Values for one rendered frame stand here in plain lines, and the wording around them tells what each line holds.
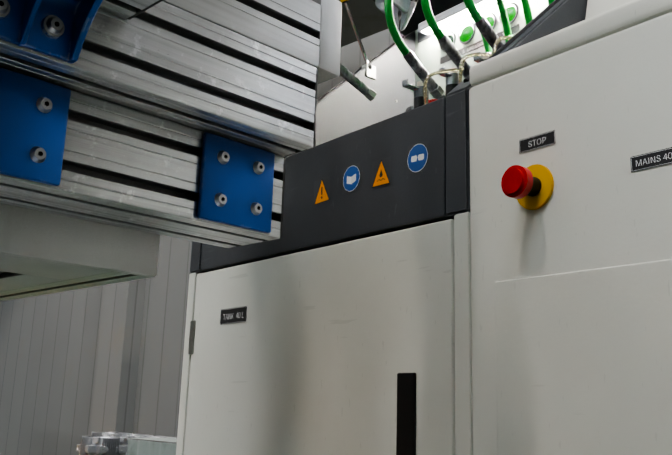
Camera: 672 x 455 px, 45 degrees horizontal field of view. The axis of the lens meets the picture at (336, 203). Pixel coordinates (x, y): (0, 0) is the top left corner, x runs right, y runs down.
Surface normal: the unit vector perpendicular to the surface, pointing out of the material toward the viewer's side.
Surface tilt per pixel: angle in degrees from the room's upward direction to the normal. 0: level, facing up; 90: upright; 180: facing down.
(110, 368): 90
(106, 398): 90
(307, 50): 90
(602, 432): 90
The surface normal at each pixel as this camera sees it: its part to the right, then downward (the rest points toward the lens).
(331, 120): 0.62, -0.18
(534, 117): -0.78, -0.18
